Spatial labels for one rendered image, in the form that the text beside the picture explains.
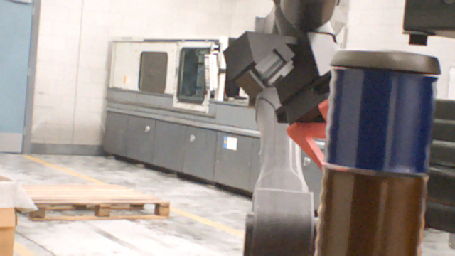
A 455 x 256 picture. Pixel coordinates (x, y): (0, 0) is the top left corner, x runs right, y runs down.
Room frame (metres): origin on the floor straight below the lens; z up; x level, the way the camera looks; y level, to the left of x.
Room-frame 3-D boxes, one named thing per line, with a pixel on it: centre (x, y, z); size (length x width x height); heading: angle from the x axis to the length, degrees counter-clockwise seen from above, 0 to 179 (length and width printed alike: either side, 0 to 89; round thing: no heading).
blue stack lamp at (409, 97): (0.31, -0.05, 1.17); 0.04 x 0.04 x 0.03
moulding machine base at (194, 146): (9.94, -0.15, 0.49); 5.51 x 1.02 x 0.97; 32
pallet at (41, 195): (7.28, 1.19, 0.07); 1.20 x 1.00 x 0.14; 124
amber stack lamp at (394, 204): (0.31, -0.05, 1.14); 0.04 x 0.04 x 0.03
